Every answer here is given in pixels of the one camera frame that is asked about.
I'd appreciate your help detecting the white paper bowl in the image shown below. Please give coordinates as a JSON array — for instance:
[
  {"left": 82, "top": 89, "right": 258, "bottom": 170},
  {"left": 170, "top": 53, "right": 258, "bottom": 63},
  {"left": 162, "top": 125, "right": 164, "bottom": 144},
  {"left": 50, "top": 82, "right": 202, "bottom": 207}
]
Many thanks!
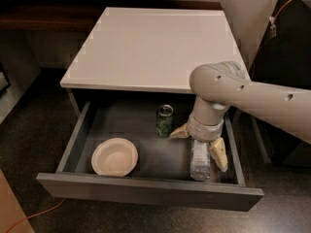
[{"left": 91, "top": 138, "right": 138, "bottom": 177}]

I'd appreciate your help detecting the orange cable on floor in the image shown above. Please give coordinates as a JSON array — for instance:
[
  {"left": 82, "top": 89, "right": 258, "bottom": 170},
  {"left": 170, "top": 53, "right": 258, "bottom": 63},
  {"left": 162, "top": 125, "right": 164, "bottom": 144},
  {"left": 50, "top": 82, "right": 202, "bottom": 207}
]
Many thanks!
[{"left": 4, "top": 197, "right": 66, "bottom": 233}]

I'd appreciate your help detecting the grey cabinet with white top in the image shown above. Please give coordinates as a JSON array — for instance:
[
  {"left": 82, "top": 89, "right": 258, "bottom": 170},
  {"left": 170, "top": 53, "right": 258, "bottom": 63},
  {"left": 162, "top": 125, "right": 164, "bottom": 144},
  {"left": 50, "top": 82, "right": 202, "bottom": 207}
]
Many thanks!
[{"left": 60, "top": 7, "right": 246, "bottom": 109}]

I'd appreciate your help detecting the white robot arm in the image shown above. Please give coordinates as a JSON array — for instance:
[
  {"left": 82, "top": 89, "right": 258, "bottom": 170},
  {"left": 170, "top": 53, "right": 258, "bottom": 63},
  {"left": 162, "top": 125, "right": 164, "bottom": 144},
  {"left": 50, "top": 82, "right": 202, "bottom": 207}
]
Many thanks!
[{"left": 170, "top": 61, "right": 311, "bottom": 144}]

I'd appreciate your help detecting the dark wooden shelf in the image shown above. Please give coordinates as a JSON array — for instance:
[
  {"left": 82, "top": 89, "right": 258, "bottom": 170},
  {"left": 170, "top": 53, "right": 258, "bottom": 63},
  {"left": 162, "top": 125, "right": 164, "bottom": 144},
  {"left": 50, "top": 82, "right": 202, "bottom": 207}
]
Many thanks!
[{"left": 0, "top": 0, "right": 222, "bottom": 32}]

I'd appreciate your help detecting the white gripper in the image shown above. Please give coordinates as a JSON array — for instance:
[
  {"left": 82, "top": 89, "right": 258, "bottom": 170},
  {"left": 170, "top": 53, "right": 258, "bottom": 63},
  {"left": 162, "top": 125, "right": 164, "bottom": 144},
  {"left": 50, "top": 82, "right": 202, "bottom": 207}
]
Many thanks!
[{"left": 169, "top": 115, "right": 228, "bottom": 172}]

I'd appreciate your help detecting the grey top drawer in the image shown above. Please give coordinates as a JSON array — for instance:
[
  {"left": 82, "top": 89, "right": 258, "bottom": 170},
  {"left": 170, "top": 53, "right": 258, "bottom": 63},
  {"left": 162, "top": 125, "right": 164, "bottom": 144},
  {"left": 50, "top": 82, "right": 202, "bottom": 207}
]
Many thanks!
[{"left": 37, "top": 98, "right": 263, "bottom": 211}]

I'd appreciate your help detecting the clear blue plastic bottle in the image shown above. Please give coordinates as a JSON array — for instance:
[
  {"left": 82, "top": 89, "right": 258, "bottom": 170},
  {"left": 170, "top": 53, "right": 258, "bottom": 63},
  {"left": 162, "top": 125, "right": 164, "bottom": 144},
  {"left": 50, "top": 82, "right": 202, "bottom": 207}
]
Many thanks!
[{"left": 190, "top": 139, "right": 210, "bottom": 182}]

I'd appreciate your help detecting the green soda can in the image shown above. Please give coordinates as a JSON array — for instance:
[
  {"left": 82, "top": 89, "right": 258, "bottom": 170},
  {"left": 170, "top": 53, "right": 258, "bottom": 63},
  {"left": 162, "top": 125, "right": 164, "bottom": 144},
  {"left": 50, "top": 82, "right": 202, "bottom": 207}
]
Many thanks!
[{"left": 155, "top": 104, "right": 174, "bottom": 137}]

